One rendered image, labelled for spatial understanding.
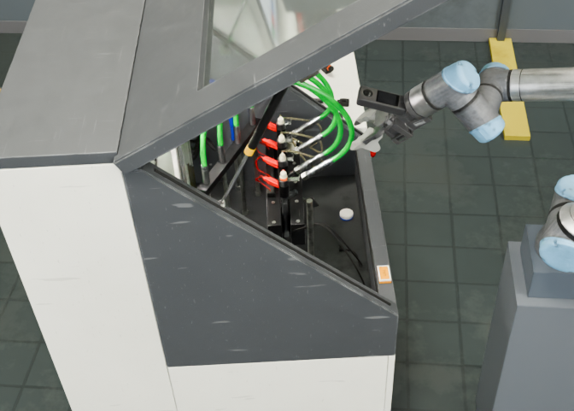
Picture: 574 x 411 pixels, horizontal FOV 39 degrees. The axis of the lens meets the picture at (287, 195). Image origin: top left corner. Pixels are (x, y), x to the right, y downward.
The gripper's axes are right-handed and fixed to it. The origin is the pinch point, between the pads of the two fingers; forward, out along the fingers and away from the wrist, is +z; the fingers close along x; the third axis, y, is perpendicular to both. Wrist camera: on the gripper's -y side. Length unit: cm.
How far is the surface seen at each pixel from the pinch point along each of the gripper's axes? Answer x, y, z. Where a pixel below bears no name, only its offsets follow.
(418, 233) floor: 62, 111, 90
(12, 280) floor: 12, -16, 194
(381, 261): -21.1, 24.1, 11.7
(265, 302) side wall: -42.6, -2.8, 20.0
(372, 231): -10.6, 23.4, 15.7
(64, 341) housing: -55, -32, 59
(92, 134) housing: -33, -58, 8
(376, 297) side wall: -36.0, 18.2, 5.2
